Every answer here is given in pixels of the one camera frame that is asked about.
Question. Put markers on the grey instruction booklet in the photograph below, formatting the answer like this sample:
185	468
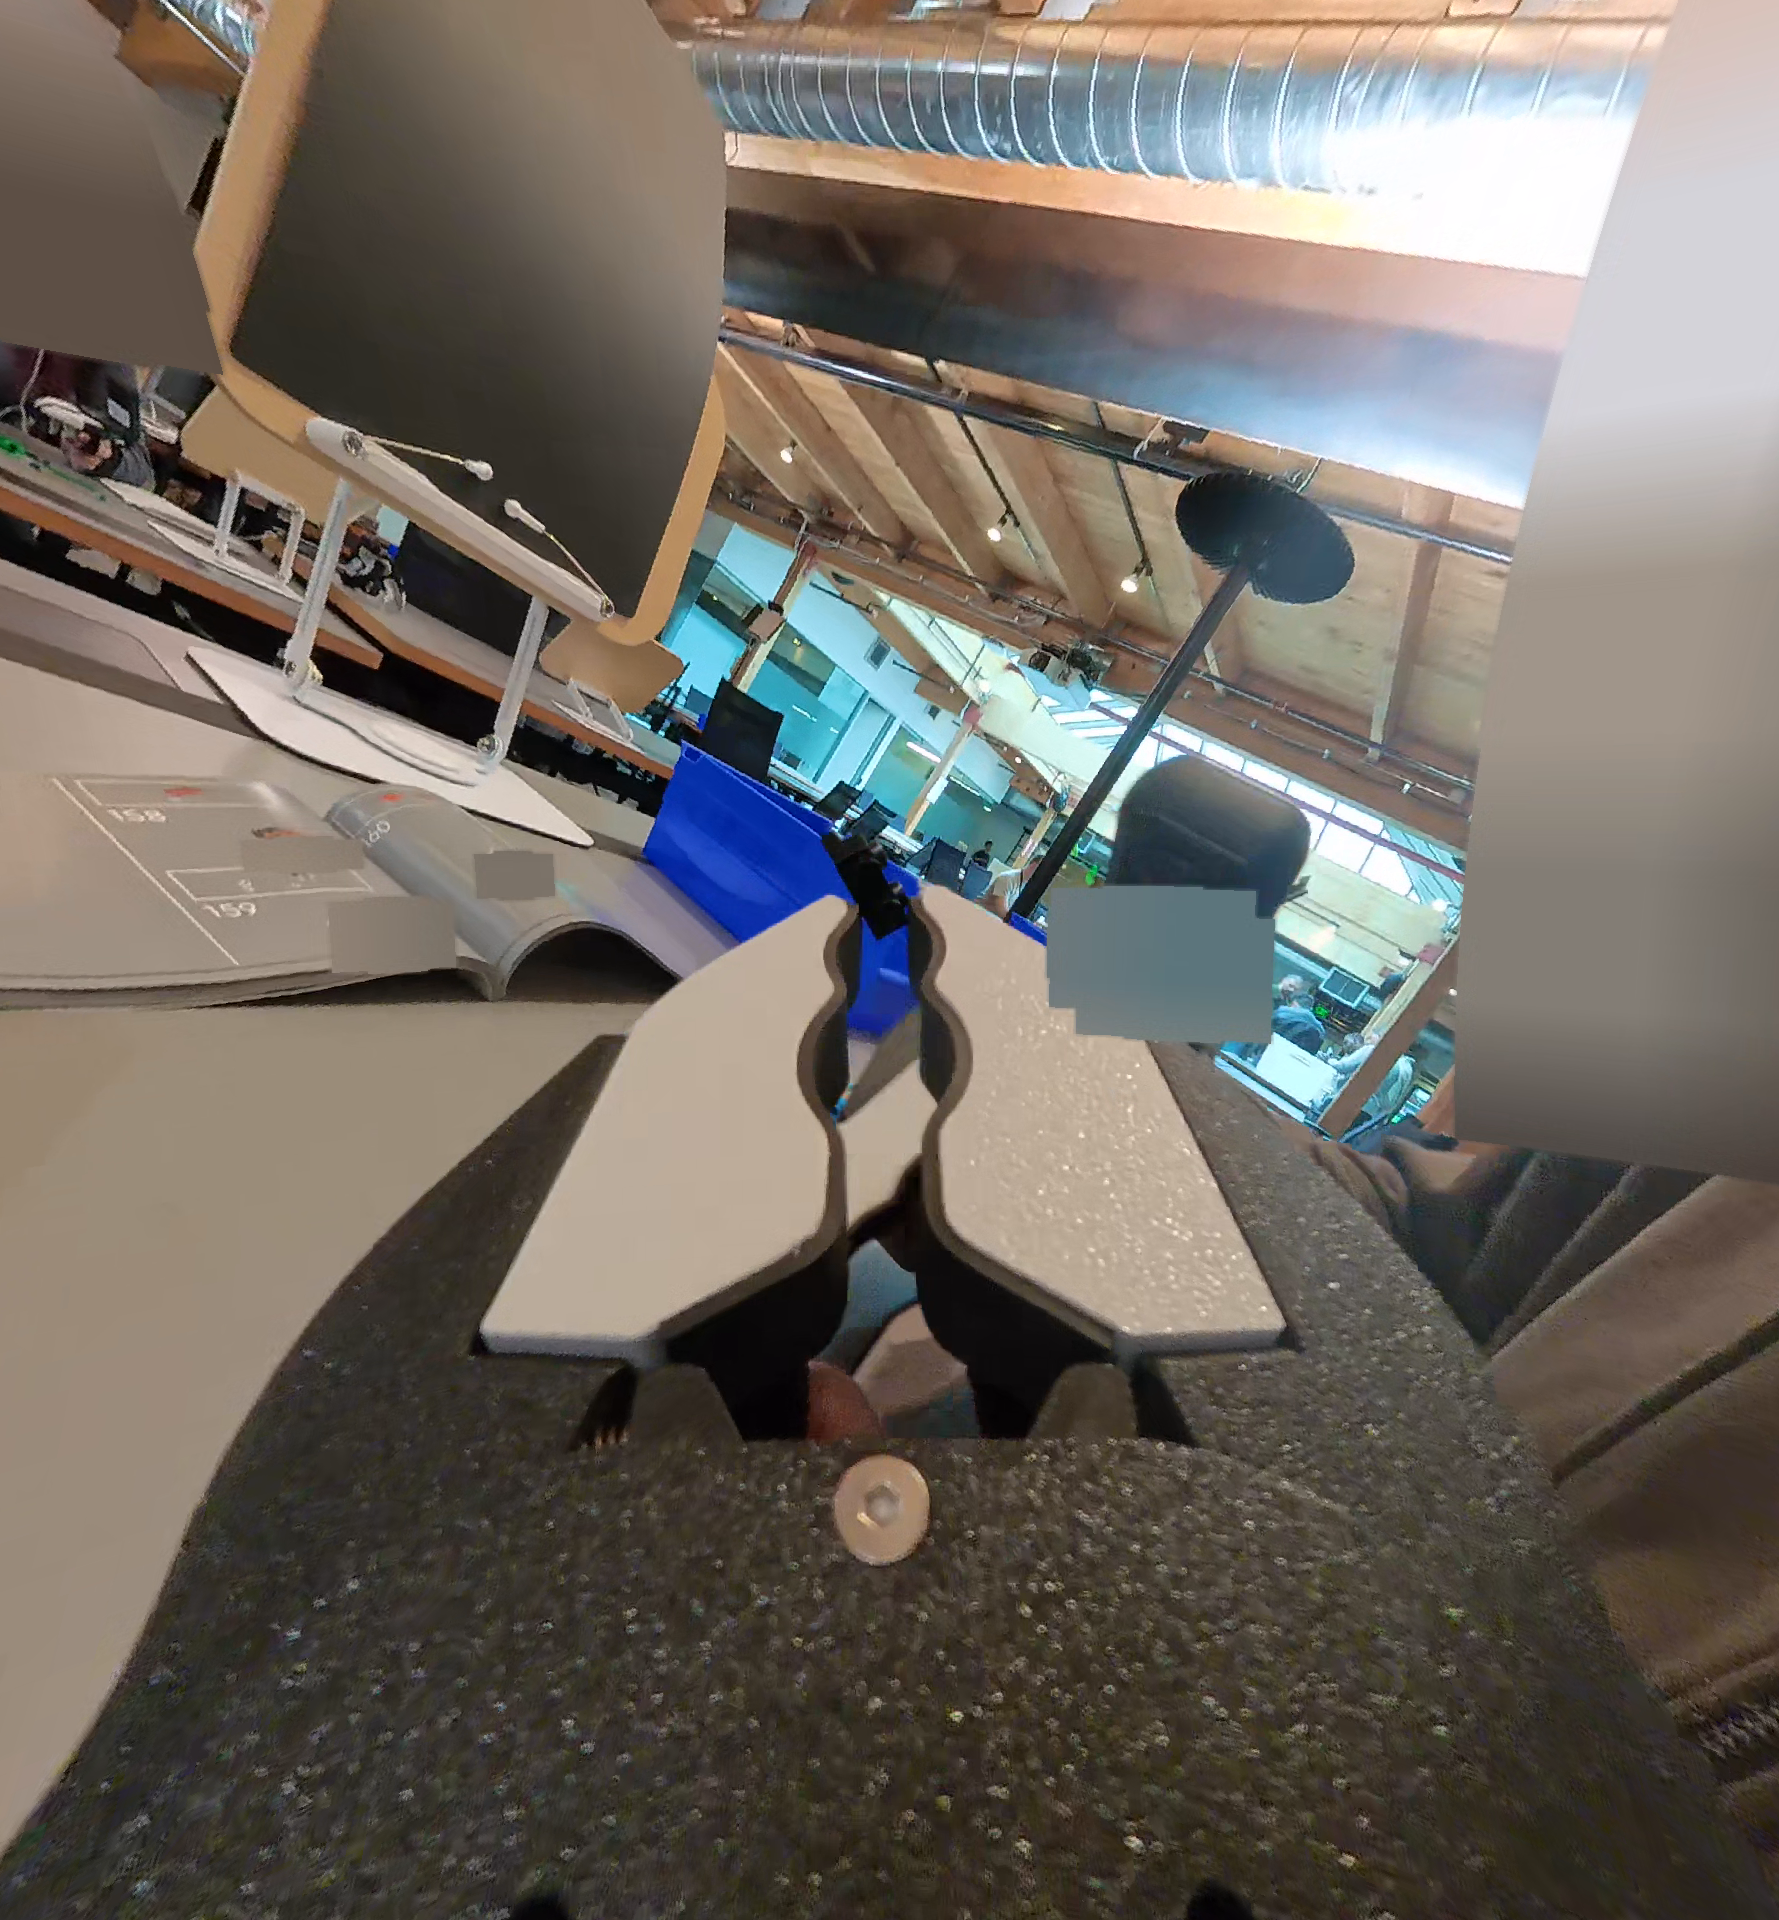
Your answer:
154	900

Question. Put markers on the plywood framed black panel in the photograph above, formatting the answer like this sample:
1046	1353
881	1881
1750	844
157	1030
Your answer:
678	556

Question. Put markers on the person's right forearm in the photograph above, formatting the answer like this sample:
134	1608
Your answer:
1428	1215

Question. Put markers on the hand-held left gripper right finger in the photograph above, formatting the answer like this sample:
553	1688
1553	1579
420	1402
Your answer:
1099	1184

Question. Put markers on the person's brown jacket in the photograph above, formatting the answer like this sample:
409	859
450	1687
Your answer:
1700	1469

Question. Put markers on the black square toy brick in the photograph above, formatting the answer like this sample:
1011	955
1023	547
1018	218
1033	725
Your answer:
868	886

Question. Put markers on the blue plastic bin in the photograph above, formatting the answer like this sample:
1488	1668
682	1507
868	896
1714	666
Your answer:
739	840

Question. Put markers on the wooden background desk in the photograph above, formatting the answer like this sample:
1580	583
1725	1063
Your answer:
154	562
604	719

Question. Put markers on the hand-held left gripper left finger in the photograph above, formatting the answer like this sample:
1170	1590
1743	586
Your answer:
678	1171

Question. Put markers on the long silver air duct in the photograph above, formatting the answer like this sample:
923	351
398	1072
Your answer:
1129	105

